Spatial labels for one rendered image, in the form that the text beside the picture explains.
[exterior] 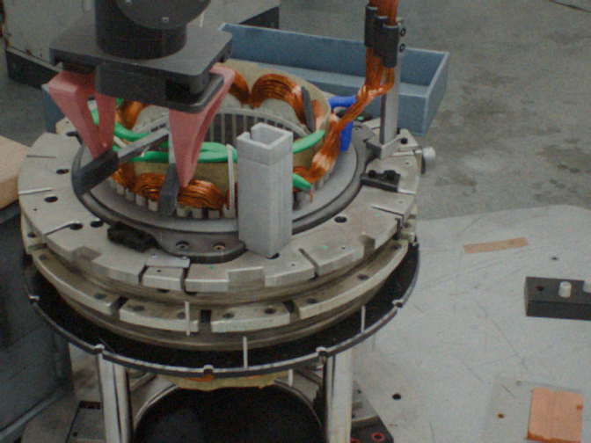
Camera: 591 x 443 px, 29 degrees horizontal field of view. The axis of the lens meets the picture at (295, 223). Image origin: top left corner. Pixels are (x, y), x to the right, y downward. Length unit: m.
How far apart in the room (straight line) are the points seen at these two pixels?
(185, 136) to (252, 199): 0.10
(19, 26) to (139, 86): 2.82
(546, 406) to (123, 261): 0.50
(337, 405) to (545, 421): 0.26
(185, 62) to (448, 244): 0.75
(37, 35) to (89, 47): 2.74
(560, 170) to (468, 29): 0.95
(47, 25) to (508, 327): 2.35
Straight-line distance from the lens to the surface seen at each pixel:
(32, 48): 3.53
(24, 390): 1.14
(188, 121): 0.72
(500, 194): 3.06
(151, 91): 0.72
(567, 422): 1.16
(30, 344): 1.12
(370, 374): 1.19
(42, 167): 0.96
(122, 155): 0.80
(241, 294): 0.84
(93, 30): 0.77
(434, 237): 1.43
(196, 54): 0.73
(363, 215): 0.88
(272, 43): 1.26
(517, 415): 1.16
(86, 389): 1.18
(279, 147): 0.79
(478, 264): 1.39
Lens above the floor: 1.56
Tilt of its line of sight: 33 degrees down
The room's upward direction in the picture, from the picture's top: 1 degrees clockwise
